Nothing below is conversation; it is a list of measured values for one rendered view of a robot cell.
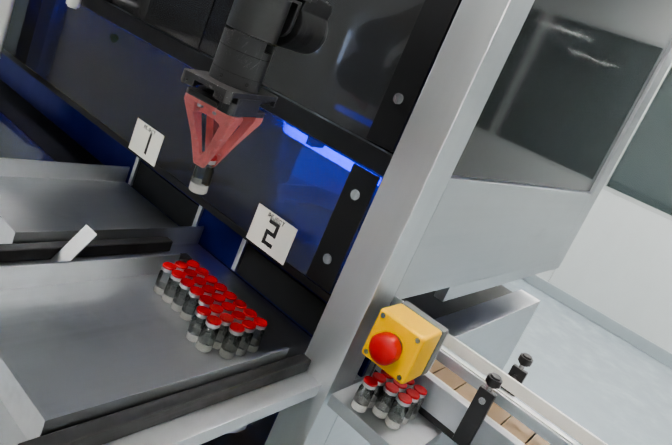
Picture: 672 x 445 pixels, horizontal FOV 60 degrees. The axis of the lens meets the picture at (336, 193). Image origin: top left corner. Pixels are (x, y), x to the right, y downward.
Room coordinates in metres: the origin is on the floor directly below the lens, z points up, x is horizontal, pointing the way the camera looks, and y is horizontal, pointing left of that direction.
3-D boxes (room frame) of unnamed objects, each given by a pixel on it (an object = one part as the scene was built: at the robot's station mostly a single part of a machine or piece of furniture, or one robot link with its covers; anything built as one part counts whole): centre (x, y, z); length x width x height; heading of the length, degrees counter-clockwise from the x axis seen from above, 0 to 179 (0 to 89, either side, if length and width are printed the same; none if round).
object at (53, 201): (0.94, 0.40, 0.90); 0.34 x 0.26 x 0.04; 147
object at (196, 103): (0.64, 0.15, 1.18); 0.07 x 0.07 x 0.09; 72
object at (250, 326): (0.76, 0.10, 0.90); 0.18 x 0.02 x 0.05; 57
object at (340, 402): (0.74, -0.20, 0.87); 0.14 x 0.13 x 0.02; 147
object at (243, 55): (0.64, 0.15, 1.25); 0.10 x 0.07 x 0.07; 162
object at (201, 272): (0.78, 0.09, 0.90); 0.18 x 0.02 x 0.05; 57
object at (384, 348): (0.68, -0.14, 0.99); 0.04 x 0.04 x 0.04; 57
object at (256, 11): (0.64, 0.15, 1.31); 0.07 x 0.06 x 0.07; 155
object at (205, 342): (0.69, 0.08, 0.90); 0.02 x 0.02 x 0.05
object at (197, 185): (0.64, 0.15, 1.12); 0.02 x 0.02 x 0.04
